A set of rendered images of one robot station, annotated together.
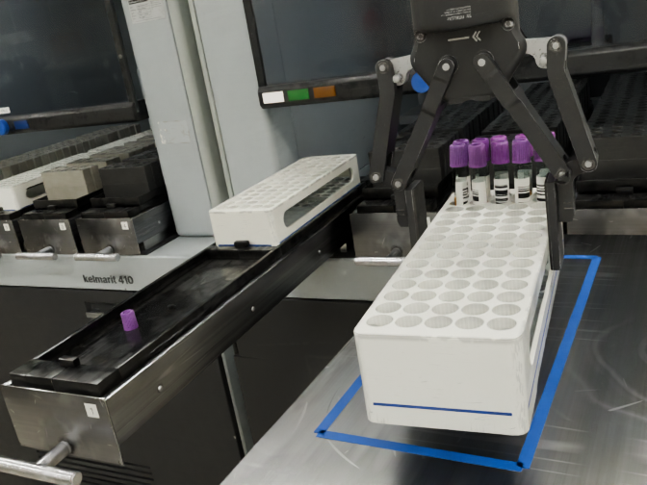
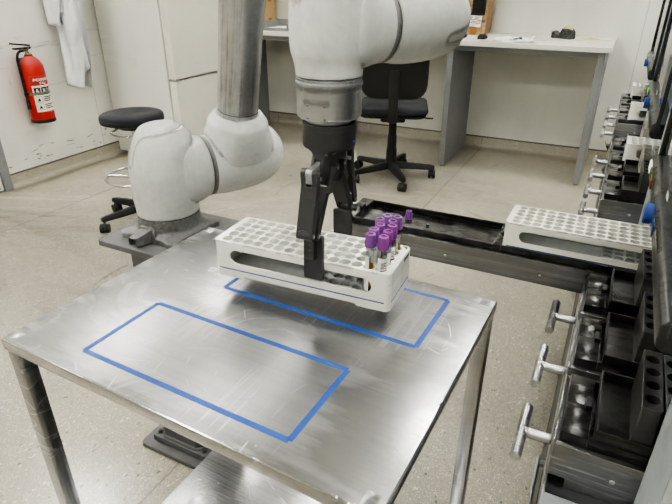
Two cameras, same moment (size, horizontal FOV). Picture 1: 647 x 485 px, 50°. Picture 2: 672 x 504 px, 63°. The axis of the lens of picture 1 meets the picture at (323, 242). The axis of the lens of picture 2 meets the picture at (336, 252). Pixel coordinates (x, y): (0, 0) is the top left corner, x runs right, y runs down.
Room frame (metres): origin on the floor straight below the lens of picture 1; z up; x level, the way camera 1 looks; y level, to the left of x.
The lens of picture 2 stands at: (0.51, -0.88, 1.28)
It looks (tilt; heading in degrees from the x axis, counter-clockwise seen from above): 27 degrees down; 89
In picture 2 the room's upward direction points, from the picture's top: straight up
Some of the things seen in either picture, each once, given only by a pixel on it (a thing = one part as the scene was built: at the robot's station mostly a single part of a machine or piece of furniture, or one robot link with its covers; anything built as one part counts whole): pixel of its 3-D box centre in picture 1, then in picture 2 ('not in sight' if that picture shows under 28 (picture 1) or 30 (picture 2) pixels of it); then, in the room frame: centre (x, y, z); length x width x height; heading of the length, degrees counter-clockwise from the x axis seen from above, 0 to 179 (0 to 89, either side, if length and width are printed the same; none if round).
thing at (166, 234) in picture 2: not in sight; (164, 222); (0.11, 0.39, 0.73); 0.22 x 0.18 x 0.06; 62
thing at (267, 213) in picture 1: (293, 199); (587, 241); (1.01, 0.03, 0.83); 0.30 x 0.10 x 0.06; 152
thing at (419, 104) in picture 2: not in sight; (396, 103); (1.01, 2.82, 0.52); 0.64 x 0.60 x 1.05; 82
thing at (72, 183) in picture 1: (68, 185); (645, 160); (1.36, 0.48, 0.85); 0.12 x 0.02 x 0.06; 62
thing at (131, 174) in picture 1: (127, 182); (645, 178); (1.29, 0.34, 0.85); 0.12 x 0.02 x 0.06; 62
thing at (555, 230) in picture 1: (554, 220); (314, 257); (0.50, -0.18, 0.92); 0.03 x 0.01 x 0.07; 155
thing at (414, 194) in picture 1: (418, 225); (342, 229); (0.54, -0.08, 0.92); 0.03 x 0.01 x 0.07; 155
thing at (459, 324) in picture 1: (480, 282); (311, 260); (0.49, -0.11, 0.88); 0.30 x 0.10 x 0.06; 155
